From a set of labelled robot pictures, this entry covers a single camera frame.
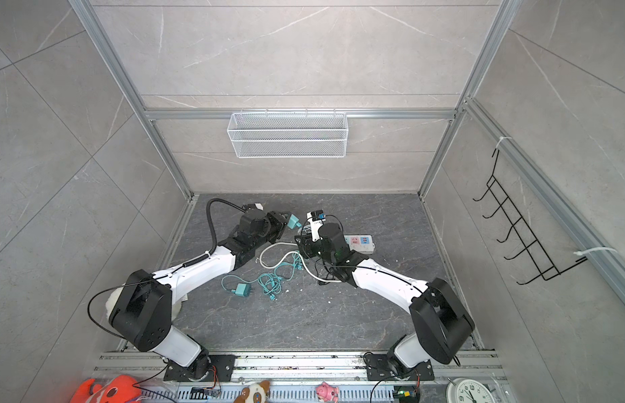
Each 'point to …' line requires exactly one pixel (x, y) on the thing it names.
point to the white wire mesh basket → (285, 135)
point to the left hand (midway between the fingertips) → (294, 211)
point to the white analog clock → (470, 390)
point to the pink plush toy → (327, 393)
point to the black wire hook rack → (534, 249)
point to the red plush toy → (118, 389)
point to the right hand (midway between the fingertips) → (302, 236)
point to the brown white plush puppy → (255, 393)
